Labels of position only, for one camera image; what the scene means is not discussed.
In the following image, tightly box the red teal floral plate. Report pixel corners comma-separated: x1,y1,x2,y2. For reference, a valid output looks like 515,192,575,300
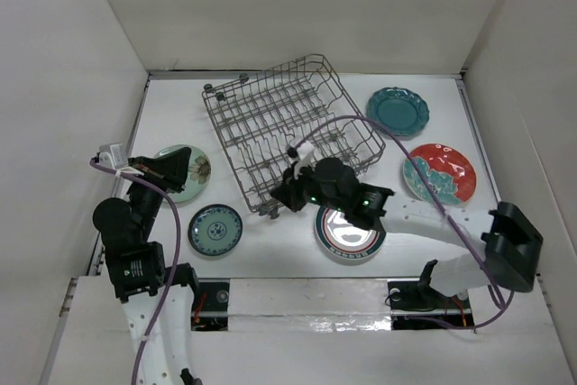
409,143,477,206

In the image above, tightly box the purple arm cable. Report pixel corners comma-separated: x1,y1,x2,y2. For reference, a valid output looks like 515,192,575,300
292,115,515,331
91,157,184,385

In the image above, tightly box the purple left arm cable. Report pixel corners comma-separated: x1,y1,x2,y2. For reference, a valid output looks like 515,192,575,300
91,157,184,385

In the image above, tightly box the blue patterned small plate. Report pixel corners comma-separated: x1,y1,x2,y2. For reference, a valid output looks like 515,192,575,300
187,204,243,257

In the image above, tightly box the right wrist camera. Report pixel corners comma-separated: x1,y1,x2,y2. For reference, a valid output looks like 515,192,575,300
287,139,315,179

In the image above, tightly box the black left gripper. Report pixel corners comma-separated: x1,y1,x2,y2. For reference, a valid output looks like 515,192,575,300
121,144,190,236

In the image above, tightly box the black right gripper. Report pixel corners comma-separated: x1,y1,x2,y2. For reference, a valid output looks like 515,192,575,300
269,160,346,213

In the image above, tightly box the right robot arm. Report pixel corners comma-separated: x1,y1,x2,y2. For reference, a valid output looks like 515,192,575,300
175,158,543,307

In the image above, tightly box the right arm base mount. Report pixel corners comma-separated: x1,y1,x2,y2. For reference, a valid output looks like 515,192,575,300
384,260,475,331

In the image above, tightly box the light green floral plate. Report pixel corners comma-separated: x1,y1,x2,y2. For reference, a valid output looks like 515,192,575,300
154,144,211,204

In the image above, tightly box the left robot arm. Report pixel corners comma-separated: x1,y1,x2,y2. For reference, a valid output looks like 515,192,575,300
90,143,202,384

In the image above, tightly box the teal scalloped plate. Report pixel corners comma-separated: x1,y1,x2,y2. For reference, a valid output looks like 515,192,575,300
366,87,430,137

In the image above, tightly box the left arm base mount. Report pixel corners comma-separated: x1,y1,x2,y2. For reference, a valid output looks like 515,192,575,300
191,279,230,332

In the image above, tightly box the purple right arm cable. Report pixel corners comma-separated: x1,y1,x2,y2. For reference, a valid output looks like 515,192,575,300
292,115,515,331

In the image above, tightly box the white green rimmed plate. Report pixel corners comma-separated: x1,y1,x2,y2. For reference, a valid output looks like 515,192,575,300
314,207,385,264

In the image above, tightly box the grey wire dish rack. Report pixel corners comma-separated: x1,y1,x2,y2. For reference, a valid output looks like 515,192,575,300
202,54,386,218

